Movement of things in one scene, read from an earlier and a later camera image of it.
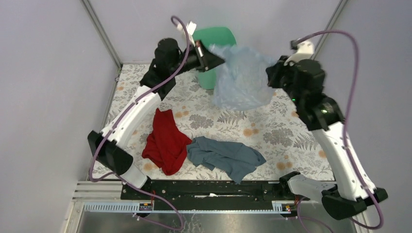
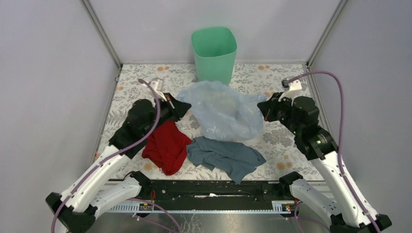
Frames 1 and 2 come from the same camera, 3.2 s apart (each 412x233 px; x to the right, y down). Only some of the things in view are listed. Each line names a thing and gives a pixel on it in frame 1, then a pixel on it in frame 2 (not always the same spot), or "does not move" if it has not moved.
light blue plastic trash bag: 242,82 to 223,113
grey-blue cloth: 237,159 does not move
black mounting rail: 210,191 does not move
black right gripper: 273,72 to 267,108
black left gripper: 206,59 to 178,108
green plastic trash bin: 209,36 does not move
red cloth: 166,145 does not move
